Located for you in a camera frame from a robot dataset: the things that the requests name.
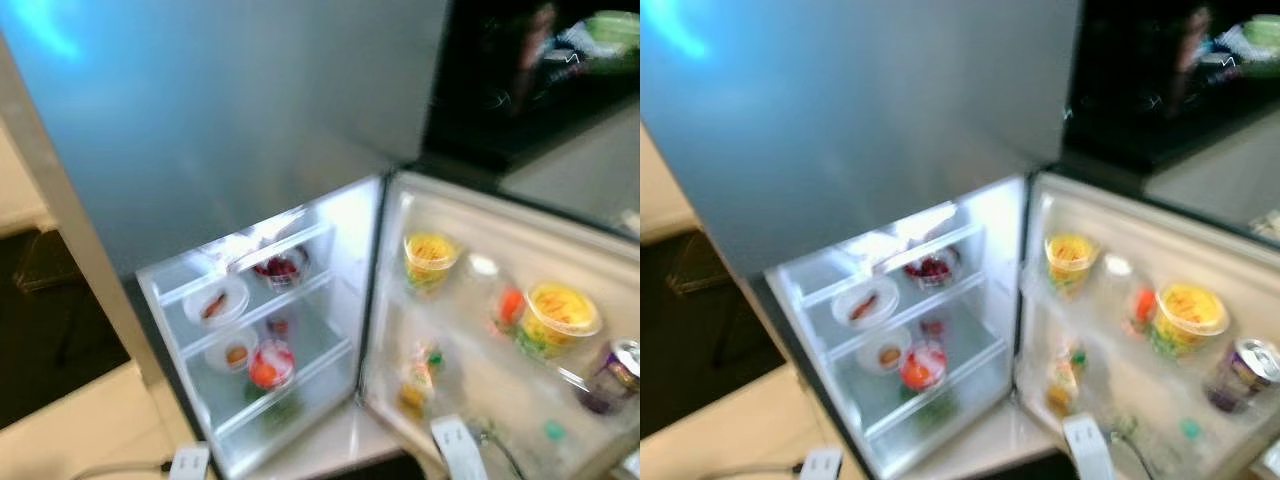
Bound steel fridge door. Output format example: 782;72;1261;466
358;168;641;480
1012;168;1280;480

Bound red and white bowl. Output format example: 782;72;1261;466
245;340;297;391
898;340;949;393

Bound stainless steel fridge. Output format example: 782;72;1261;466
0;0;641;480
640;0;1280;480

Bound grey kitchen counter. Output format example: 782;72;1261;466
1140;105;1280;241
498;100;641;239

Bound yellow instant noodle cup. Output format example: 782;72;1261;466
1148;283;1231;359
515;282;604;359
1044;232;1101;296
403;232;461;296

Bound purple drink can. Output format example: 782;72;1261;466
578;338;641;416
1205;338;1280;416

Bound bottle with orange cap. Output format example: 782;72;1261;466
492;287;526;336
1130;287;1161;336

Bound clear bottle with white cap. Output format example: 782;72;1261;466
1097;252;1139;326
460;250;511;331

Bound black glass stove top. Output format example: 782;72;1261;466
1060;0;1280;171
420;0;641;171

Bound white plate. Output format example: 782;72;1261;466
832;276;901;331
183;276;251;329

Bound plain white bowl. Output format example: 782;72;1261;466
205;328;259;374
858;328;913;376

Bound yellow sauce bottle green cap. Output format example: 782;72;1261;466
1043;342;1089;421
398;340;446;421

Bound steel bowl of red berries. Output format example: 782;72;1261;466
903;248;963;291
252;248;309;291

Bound green leafy vegetables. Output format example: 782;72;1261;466
255;388;306;431
905;390;961;436

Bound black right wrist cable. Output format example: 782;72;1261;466
1115;430;1161;480
478;425;529;480

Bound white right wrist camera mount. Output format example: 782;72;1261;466
430;415;491;480
1062;415;1116;480

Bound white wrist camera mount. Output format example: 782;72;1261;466
800;447;846;480
1062;415;1116;480
430;415;491;480
168;445;213;480

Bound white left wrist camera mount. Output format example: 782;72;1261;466
800;447;846;480
168;445;213;480

